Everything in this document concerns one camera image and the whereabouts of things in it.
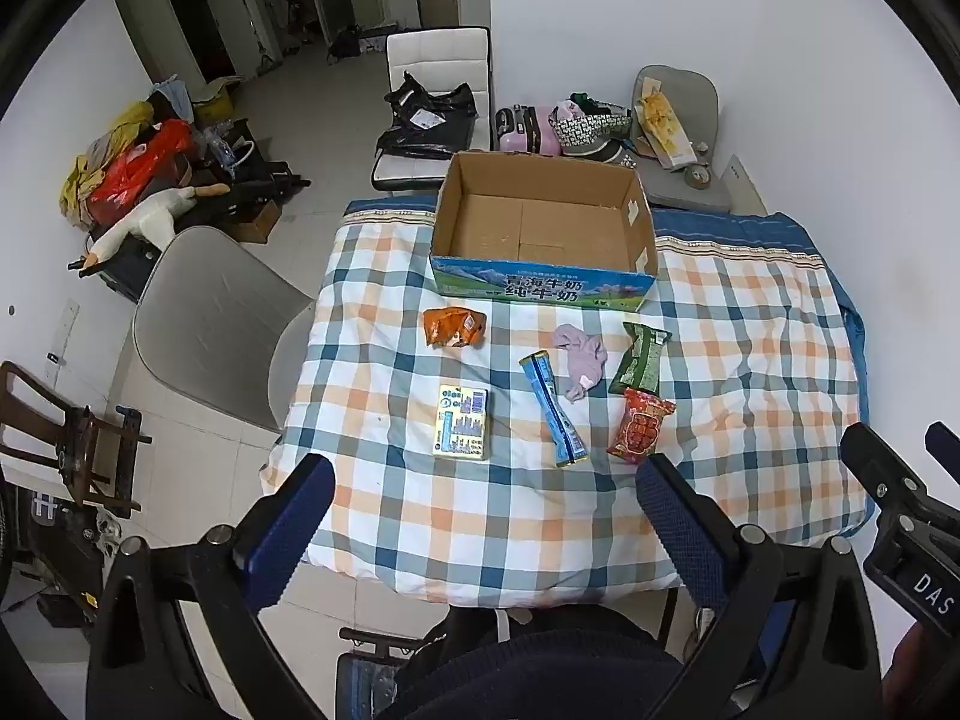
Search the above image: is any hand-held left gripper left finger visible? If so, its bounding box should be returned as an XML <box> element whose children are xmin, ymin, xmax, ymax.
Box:
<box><xmin>86</xmin><ymin>454</ymin><xmax>338</xmax><ymax>720</ymax></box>

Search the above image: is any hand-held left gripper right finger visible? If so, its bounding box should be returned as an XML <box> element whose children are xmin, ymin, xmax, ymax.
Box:
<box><xmin>636</xmin><ymin>454</ymin><xmax>883</xmax><ymax>720</ymax></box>

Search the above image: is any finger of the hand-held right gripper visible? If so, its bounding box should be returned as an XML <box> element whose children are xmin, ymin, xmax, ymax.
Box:
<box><xmin>925</xmin><ymin>420</ymin><xmax>960</xmax><ymax>485</ymax></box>
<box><xmin>840</xmin><ymin>422</ymin><xmax>940</xmax><ymax>520</ymax></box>

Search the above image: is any red snack packet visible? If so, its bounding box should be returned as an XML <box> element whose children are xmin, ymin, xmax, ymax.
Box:
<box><xmin>606</xmin><ymin>388</ymin><xmax>677</xmax><ymax>464</ymax></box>

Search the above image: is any green snack packet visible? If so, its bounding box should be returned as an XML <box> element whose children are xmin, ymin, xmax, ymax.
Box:
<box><xmin>607</xmin><ymin>321</ymin><xmax>673</xmax><ymax>396</ymax></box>

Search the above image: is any long blue packet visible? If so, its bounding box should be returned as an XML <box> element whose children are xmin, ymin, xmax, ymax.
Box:
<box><xmin>520</xmin><ymin>351</ymin><xmax>588</xmax><ymax>467</ymax></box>

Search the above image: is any purple cloth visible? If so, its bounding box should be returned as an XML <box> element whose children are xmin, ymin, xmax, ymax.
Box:
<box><xmin>553</xmin><ymin>323</ymin><xmax>608</xmax><ymax>402</ymax></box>

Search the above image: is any yellow blue packet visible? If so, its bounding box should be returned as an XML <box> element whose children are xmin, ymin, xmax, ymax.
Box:
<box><xmin>433</xmin><ymin>384</ymin><xmax>490</xmax><ymax>461</ymax></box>

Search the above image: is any orange snack packet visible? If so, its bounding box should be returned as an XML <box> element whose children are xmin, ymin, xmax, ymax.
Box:
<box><xmin>422</xmin><ymin>306</ymin><xmax>488</xmax><ymax>350</ymax></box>

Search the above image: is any printed cardboard box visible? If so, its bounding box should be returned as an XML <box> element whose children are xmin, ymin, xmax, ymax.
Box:
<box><xmin>429</xmin><ymin>151</ymin><xmax>660</xmax><ymax>314</ymax></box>

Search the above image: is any person's right hand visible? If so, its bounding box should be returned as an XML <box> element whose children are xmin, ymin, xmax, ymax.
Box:
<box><xmin>883</xmin><ymin>624</ymin><xmax>944</xmax><ymax>710</ymax></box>

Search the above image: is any person's dark clothing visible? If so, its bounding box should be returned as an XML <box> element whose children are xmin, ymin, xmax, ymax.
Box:
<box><xmin>388</xmin><ymin>604</ymin><xmax>751</xmax><ymax>720</ymax></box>

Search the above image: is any grey shell chair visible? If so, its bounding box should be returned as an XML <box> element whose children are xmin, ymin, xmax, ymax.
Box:
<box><xmin>133</xmin><ymin>226</ymin><xmax>317</xmax><ymax>434</ymax></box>

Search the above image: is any dark wooden chair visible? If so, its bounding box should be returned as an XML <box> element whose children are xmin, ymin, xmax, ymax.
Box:
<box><xmin>0</xmin><ymin>360</ymin><xmax>153</xmax><ymax>518</ymax></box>

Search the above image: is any small cardboard box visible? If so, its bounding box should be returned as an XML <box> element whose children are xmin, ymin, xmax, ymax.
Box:
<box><xmin>223</xmin><ymin>199</ymin><xmax>284</xmax><ymax>245</ymax></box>

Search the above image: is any pile of black luggage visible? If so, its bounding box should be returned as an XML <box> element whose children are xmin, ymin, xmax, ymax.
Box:
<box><xmin>69</xmin><ymin>118</ymin><xmax>312</xmax><ymax>302</ymax></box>

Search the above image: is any white goose plush toy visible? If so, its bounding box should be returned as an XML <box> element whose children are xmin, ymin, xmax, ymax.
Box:
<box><xmin>81</xmin><ymin>183</ymin><xmax>233</xmax><ymax>269</ymax></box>

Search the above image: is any grey padded chair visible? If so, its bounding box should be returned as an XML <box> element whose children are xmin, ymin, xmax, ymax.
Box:
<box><xmin>628</xmin><ymin>64</ymin><xmax>732</xmax><ymax>212</ymax></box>

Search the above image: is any red plastic bag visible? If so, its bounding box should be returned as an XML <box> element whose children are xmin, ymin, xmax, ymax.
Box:
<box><xmin>88</xmin><ymin>119</ymin><xmax>194</xmax><ymax>226</ymax></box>

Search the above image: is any yellow chip bag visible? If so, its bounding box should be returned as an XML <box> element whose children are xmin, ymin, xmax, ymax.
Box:
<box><xmin>634</xmin><ymin>77</ymin><xmax>691</xmax><ymax>167</ymax></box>

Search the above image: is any black white patterned bag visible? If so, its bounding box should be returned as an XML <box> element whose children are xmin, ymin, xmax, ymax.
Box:
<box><xmin>549</xmin><ymin>94</ymin><xmax>640</xmax><ymax>167</ymax></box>

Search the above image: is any yellow cloth bundle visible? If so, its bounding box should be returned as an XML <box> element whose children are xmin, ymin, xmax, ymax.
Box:
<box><xmin>60</xmin><ymin>100</ymin><xmax>155</xmax><ymax>211</ymax></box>

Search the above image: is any black plastic bag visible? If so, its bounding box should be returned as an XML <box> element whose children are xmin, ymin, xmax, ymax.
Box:
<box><xmin>376</xmin><ymin>72</ymin><xmax>479</xmax><ymax>160</ymax></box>

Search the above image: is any pink suitcase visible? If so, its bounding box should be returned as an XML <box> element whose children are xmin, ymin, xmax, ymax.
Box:
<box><xmin>494</xmin><ymin>103</ymin><xmax>563</xmax><ymax>157</ymax></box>

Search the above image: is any yellow bin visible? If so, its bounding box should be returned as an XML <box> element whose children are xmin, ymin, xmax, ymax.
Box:
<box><xmin>191</xmin><ymin>82</ymin><xmax>239</xmax><ymax>125</ymax></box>

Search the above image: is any white leather chair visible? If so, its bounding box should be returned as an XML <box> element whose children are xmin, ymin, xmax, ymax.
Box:
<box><xmin>371</xmin><ymin>27</ymin><xmax>494</xmax><ymax>194</ymax></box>

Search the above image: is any white wall outlet strip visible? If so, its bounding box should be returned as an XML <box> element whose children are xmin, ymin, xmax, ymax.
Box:
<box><xmin>43</xmin><ymin>298</ymin><xmax>81</xmax><ymax>385</ymax></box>

